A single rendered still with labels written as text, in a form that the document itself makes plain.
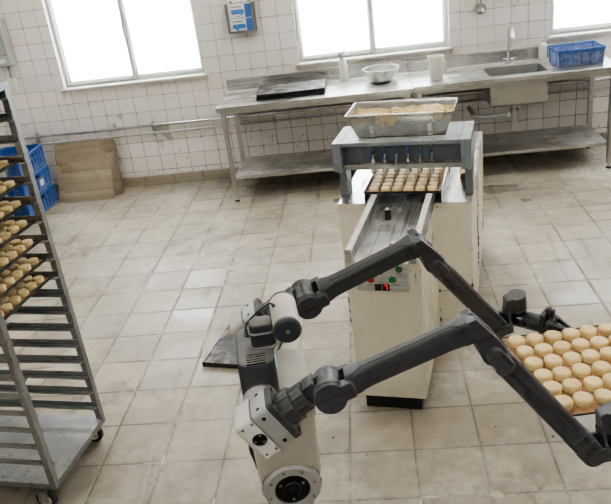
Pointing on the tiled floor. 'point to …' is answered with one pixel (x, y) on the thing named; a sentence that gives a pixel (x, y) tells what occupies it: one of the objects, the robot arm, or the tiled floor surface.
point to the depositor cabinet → (459, 232)
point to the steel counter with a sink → (281, 164)
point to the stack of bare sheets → (226, 352)
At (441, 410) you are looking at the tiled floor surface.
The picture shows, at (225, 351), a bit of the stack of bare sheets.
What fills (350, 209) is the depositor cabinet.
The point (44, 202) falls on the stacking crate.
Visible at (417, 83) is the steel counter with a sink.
